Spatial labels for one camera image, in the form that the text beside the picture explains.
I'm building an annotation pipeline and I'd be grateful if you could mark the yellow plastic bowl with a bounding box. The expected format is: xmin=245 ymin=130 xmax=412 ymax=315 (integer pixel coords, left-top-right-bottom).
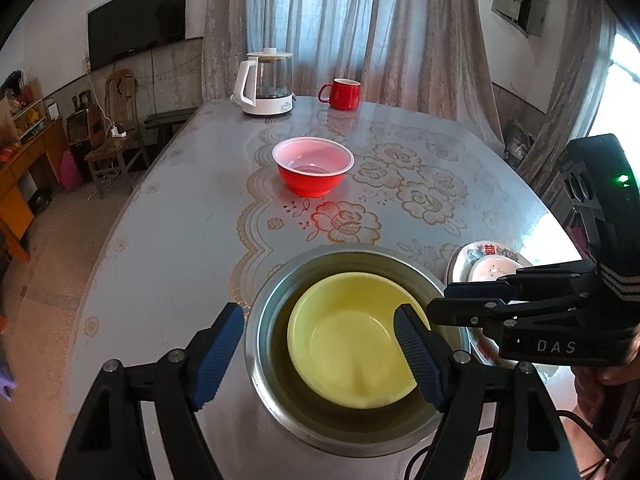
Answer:
xmin=286 ymin=272 xmax=428 ymax=410

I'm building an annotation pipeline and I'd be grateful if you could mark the large white floral plate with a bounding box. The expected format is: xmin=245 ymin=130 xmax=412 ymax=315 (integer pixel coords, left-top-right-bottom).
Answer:
xmin=444 ymin=240 xmax=532 ymax=285

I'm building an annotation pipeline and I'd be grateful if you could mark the small white plate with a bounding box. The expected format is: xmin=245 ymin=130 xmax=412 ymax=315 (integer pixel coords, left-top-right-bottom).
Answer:
xmin=468 ymin=255 xmax=522 ymax=282

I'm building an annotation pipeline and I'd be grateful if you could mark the red plastic bowl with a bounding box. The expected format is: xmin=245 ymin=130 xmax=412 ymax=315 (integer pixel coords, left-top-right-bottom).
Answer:
xmin=271 ymin=136 xmax=355 ymax=198

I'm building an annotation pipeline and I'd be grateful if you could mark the person right hand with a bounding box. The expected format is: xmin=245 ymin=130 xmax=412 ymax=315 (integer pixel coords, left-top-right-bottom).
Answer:
xmin=572 ymin=324 xmax=640 ymax=434

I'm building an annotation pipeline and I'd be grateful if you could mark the stainless steel basin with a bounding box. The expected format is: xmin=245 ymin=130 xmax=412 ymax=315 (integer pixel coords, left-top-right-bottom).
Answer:
xmin=244 ymin=244 xmax=444 ymax=458

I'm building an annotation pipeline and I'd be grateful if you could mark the pink plastic container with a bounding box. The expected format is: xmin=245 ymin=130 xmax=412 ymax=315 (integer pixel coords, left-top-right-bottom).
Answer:
xmin=60 ymin=150 xmax=84 ymax=193

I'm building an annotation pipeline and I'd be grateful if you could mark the white power strip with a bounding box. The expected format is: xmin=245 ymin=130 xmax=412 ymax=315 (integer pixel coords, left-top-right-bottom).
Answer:
xmin=110 ymin=125 xmax=127 ymax=139

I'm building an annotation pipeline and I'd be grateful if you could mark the orange wooden cabinet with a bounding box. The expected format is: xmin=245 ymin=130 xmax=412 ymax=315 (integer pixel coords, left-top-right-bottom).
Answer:
xmin=0 ymin=77 xmax=68 ymax=264

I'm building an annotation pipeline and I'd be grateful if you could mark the wooden chair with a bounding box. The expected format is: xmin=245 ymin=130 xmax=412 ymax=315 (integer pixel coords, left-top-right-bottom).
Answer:
xmin=85 ymin=68 xmax=150 ymax=198

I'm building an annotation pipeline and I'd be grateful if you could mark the white glass electric kettle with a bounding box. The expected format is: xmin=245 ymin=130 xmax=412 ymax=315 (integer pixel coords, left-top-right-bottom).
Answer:
xmin=231 ymin=48 xmax=294 ymax=117

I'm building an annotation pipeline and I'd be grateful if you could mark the right side curtain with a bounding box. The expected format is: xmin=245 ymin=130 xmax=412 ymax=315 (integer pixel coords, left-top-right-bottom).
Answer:
xmin=518 ymin=0 xmax=617 ymax=205

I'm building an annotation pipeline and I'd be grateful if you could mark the red mug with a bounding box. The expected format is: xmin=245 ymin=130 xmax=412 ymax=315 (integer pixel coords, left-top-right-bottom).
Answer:
xmin=318 ymin=78 xmax=361 ymax=112

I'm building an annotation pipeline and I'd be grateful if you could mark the beige sheer curtain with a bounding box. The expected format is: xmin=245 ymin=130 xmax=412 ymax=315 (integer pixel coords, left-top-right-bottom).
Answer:
xmin=202 ymin=0 xmax=504 ymax=152

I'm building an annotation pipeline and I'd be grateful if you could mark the black cable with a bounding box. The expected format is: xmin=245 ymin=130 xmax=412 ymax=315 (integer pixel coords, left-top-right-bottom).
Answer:
xmin=403 ymin=408 xmax=632 ymax=480

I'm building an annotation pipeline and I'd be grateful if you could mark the wall electrical box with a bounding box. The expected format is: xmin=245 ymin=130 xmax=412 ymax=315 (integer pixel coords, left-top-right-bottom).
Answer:
xmin=491 ymin=0 xmax=549 ymax=37

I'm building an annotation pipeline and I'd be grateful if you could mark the black wall television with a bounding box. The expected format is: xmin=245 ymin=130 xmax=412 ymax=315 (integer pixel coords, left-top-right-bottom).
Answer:
xmin=88 ymin=0 xmax=186 ymax=70

